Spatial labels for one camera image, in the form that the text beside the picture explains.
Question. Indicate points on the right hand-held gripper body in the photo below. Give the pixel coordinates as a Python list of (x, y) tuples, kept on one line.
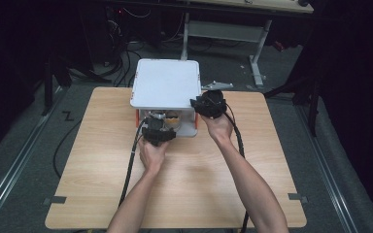
[(213, 103)]

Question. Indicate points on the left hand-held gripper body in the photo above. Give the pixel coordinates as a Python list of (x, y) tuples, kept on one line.
[(152, 132)]

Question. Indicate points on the white two-tier shoe rack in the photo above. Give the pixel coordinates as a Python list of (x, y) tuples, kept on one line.
[(166, 84)]

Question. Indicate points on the person's left hand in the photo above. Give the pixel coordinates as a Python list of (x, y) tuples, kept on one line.
[(152, 157)]

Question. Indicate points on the person's right hand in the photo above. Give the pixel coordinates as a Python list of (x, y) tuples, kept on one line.
[(220, 127)]

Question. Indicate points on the desk with white legs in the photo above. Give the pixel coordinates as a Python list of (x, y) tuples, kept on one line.
[(226, 30)]

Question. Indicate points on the black metal stand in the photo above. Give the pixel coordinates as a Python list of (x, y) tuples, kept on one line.
[(314, 106), (48, 90)]

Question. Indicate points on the grey tape strip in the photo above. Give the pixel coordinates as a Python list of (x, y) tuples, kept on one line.
[(56, 200), (297, 197)]

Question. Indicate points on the metal floor rail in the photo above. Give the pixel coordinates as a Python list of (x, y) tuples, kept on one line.
[(327, 174), (19, 161)]

